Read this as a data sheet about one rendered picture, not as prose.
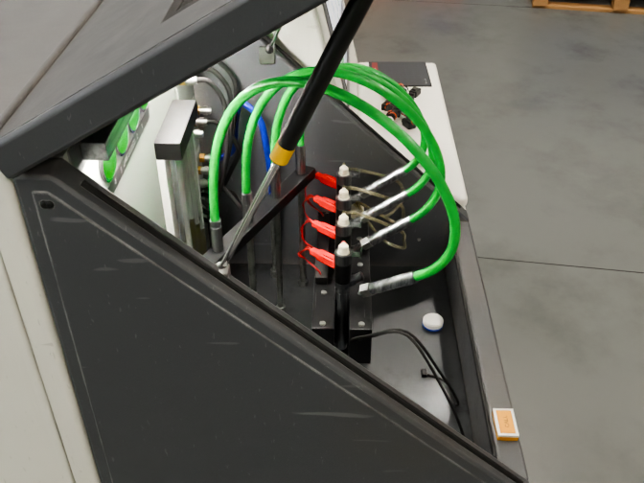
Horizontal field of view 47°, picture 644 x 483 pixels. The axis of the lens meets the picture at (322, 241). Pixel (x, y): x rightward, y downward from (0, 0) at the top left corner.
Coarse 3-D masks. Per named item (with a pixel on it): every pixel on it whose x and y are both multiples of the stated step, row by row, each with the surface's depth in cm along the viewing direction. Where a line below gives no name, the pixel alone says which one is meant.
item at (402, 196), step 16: (384, 80) 117; (288, 96) 119; (400, 96) 118; (272, 128) 123; (272, 144) 124; (432, 160) 125; (272, 192) 129; (400, 192) 130; (416, 192) 129; (384, 208) 131
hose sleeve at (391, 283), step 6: (414, 270) 104; (396, 276) 105; (402, 276) 104; (408, 276) 103; (378, 282) 107; (384, 282) 106; (390, 282) 105; (396, 282) 105; (402, 282) 104; (408, 282) 104; (414, 282) 103; (372, 288) 107; (378, 288) 107; (384, 288) 106; (390, 288) 106
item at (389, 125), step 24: (240, 96) 99; (336, 96) 92; (384, 120) 91; (216, 144) 105; (408, 144) 92; (216, 168) 108; (432, 168) 92; (216, 192) 111; (216, 216) 113; (456, 216) 95; (456, 240) 97; (432, 264) 101
